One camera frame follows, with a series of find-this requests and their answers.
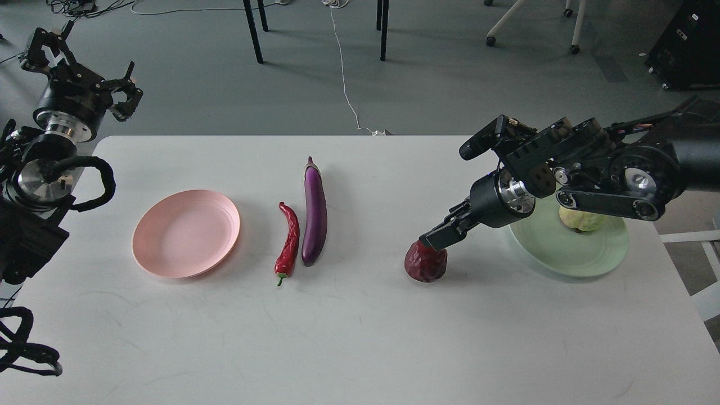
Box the red pomegranate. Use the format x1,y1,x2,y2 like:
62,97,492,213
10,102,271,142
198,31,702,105
403,240,448,283

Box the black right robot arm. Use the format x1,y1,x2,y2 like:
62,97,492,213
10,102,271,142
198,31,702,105
419,97,719,251

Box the pink plate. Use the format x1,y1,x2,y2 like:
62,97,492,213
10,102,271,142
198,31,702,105
131,190,241,279

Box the black table leg right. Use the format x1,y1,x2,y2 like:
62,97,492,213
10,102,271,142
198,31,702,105
376,0,389,62

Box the white chair base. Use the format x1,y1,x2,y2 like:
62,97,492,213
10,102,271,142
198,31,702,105
484,1,588,56

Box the black table leg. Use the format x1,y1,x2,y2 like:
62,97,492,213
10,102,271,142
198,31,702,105
376,0,389,62
242,0,268,65

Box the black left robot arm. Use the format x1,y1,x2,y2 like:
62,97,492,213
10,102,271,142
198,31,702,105
1,21,143,376

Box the white floor cable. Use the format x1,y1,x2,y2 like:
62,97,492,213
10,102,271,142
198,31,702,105
322,0,393,136

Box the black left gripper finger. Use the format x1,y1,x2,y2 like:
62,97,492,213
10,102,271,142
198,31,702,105
19,21,83,84
105,61,144,122

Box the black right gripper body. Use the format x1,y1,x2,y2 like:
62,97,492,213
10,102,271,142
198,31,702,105
468,169,536,228

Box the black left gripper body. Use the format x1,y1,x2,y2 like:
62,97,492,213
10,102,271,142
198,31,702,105
33,79,113,141

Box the red chili pepper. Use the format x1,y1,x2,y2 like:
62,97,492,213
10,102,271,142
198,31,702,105
273,201,299,287

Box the green plate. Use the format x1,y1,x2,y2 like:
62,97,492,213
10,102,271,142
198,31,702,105
510,197,629,278

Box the purple eggplant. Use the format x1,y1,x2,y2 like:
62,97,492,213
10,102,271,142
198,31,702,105
301,156,327,266

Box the black table leg left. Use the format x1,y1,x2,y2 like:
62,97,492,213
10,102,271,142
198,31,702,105
242,0,268,65

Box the black floor cables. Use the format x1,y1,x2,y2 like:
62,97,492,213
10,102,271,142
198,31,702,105
0,0,141,64

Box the black equipment case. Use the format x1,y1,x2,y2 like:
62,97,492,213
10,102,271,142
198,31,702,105
645,1,719,91

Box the green pink peach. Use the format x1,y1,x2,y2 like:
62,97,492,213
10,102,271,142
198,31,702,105
559,206,609,233

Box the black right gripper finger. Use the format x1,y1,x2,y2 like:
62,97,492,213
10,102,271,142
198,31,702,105
443,199,473,227
419,217,478,251

